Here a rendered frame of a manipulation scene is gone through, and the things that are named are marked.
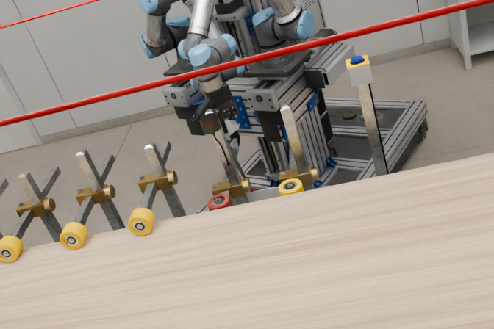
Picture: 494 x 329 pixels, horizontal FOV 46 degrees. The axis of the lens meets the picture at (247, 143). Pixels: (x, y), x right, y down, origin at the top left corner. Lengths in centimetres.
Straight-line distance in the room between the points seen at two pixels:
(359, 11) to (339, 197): 293
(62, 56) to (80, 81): 25
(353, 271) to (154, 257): 64
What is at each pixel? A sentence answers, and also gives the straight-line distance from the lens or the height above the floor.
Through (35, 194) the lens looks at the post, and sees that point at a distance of 230.
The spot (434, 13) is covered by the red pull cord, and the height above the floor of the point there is 175.
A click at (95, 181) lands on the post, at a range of 218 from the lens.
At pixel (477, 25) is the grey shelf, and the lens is 481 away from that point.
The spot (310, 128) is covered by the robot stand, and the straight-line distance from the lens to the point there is 303.
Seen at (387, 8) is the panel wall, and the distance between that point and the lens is 463.
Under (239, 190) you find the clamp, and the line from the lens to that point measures 209.
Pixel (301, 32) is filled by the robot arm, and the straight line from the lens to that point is 233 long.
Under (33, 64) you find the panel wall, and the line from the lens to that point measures 518.
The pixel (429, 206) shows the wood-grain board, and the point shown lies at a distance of 173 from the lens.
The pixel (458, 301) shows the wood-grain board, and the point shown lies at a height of 90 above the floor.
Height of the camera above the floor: 198
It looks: 29 degrees down
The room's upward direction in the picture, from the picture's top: 19 degrees counter-clockwise
